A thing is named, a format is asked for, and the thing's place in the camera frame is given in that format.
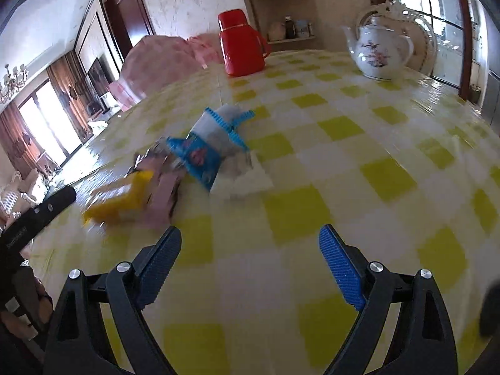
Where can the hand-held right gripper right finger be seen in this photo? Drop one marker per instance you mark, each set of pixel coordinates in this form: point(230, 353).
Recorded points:
point(343, 269)

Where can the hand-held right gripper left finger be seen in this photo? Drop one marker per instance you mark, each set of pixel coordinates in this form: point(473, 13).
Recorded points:
point(158, 277)

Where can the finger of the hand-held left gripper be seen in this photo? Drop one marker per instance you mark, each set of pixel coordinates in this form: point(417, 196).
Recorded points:
point(54, 203)

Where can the yellow snack packet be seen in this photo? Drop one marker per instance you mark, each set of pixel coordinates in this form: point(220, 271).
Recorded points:
point(117, 199)

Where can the blue cartoon snack packet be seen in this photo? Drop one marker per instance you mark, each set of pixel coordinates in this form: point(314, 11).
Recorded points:
point(199, 160)

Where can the person's left hand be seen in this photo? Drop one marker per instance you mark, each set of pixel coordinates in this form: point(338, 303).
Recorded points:
point(37, 304)

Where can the light sofa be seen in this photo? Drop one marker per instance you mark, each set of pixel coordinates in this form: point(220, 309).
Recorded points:
point(23, 191)

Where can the yellow checked tablecloth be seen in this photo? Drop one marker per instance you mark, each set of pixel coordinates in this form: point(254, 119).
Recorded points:
point(332, 203)

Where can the brown curtain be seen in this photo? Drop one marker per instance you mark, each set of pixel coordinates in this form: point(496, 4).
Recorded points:
point(68, 82)

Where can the crystal chandelier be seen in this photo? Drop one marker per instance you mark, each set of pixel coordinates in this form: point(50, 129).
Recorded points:
point(13, 84)

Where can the flat screen television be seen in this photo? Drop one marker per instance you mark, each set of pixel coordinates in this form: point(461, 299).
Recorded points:
point(100, 76)

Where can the dark rounded object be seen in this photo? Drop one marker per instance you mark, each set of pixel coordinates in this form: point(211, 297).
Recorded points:
point(491, 308)

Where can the pink checked cloth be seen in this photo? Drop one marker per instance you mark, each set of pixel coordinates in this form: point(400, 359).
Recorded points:
point(164, 66)

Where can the white floral teapot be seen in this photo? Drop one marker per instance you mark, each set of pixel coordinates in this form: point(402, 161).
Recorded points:
point(379, 52)

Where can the ornate white chair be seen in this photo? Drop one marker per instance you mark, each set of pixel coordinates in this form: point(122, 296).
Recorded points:
point(424, 43)

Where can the red thermos jug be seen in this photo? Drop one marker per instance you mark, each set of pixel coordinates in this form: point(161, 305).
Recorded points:
point(240, 47)

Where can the light blue tin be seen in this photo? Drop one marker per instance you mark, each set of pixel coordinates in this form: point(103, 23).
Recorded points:
point(301, 29)

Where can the clear bag on shelf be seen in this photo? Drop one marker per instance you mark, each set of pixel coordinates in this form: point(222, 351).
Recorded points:
point(277, 31)

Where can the brown bottle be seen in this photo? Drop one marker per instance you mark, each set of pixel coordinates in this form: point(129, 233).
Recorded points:
point(289, 27)

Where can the wooden corner shelf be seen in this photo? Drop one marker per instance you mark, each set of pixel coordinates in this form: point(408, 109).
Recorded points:
point(281, 11)

